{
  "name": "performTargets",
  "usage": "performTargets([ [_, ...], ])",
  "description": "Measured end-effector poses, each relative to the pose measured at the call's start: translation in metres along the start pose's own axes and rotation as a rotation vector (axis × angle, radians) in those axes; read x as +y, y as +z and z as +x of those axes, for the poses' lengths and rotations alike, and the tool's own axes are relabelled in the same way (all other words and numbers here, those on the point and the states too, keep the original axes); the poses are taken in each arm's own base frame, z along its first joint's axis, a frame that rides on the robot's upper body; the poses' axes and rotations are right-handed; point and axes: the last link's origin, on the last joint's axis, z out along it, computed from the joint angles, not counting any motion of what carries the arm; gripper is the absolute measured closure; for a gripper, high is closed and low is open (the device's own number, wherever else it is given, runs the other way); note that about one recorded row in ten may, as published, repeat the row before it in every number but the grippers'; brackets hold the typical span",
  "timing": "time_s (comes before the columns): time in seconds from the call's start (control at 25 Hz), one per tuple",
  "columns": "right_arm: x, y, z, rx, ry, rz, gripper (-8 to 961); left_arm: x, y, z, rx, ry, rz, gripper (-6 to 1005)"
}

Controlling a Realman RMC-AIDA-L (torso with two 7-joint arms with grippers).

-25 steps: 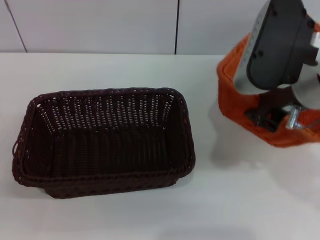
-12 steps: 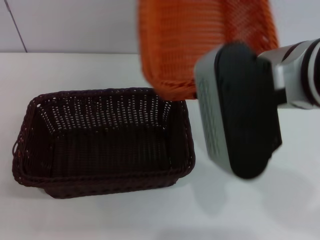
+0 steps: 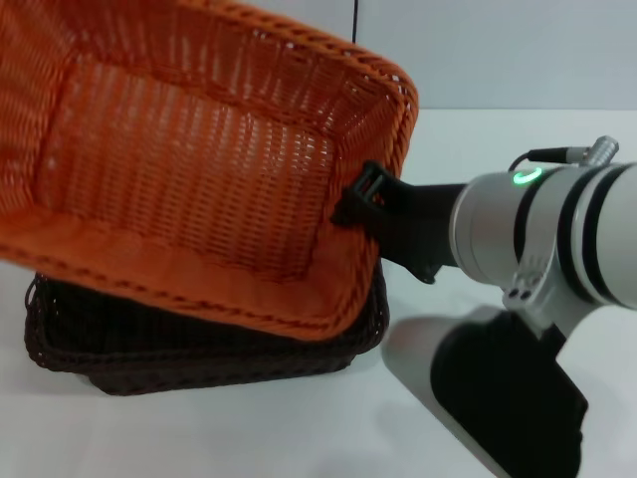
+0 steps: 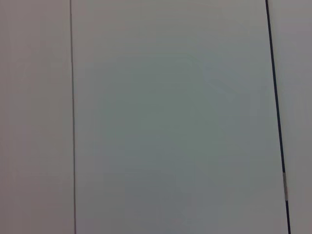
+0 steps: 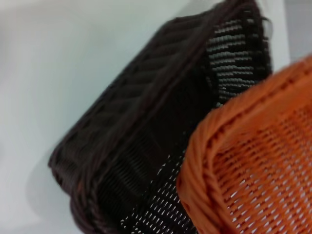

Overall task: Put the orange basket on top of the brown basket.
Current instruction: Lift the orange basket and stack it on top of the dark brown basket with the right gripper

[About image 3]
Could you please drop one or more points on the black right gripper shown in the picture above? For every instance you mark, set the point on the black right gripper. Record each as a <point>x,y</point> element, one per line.
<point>428,219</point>

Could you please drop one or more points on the orange woven basket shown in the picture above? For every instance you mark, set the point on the orange woven basket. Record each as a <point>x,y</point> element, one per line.
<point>174,174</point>

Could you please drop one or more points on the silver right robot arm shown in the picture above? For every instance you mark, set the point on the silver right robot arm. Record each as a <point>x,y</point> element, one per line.
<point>557,234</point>

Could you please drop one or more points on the dark brown woven basket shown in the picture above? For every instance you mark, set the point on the dark brown woven basket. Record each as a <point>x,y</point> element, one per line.
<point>199,358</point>

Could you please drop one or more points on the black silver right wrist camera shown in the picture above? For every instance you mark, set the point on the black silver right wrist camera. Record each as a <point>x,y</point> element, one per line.
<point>497,378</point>

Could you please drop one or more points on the black vertical wall strip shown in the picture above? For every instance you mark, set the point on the black vertical wall strip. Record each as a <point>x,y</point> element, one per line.
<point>356,20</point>

